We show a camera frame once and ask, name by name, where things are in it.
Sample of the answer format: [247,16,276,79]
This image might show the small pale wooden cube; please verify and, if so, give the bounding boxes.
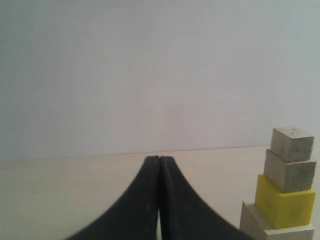
[270,126,315,163]

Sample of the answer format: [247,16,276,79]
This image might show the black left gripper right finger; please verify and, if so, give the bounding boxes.
[158,156,252,240]

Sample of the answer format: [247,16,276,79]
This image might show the medium wooden cube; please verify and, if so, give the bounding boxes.
[263,149,317,193]

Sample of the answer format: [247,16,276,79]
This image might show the large pale wooden cube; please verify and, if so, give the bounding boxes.
[239,200,315,240]

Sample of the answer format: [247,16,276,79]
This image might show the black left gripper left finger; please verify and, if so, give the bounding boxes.
[68,156,160,240]

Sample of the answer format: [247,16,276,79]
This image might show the yellow cube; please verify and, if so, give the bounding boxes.
[254,174,316,229]

